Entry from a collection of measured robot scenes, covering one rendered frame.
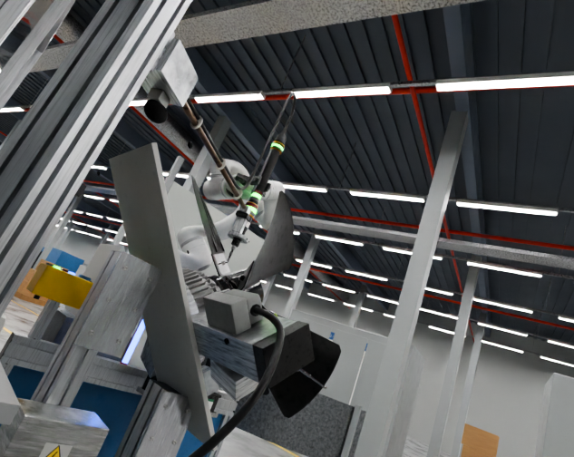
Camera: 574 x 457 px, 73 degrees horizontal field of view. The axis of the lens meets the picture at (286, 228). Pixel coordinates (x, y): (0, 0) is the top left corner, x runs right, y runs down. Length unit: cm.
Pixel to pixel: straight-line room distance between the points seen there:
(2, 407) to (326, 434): 249
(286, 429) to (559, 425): 458
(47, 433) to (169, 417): 28
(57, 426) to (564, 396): 649
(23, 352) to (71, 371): 53
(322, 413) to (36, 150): 267
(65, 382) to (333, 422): 235
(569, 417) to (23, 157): 670
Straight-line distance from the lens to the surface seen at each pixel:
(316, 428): 301
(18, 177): 58
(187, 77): 77
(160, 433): 102
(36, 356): 143
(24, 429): 82
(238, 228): 121
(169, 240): 84
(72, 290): 137
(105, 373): 150
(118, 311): 89
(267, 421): 295
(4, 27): 62
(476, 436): 887
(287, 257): 84
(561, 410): 682
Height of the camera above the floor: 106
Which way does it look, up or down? 18 degrees up
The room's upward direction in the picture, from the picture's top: 22 degrees clockwise
